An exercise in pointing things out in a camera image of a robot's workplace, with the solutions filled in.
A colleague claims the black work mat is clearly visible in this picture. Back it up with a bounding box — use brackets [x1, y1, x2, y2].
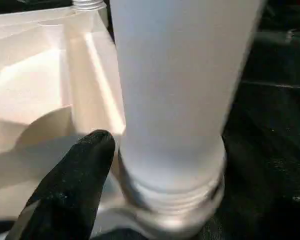
[0, 0, 300, 240]

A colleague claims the white table frame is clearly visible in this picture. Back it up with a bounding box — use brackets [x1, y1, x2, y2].
[0, 4, 226, 240]

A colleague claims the white plastic table leg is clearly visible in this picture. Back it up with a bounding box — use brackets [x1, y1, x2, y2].
[71, 0, 105, 11]
[109, 0, 269, 211]

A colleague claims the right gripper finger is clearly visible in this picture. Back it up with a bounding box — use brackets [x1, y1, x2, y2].
[5, 128, 116, 240]

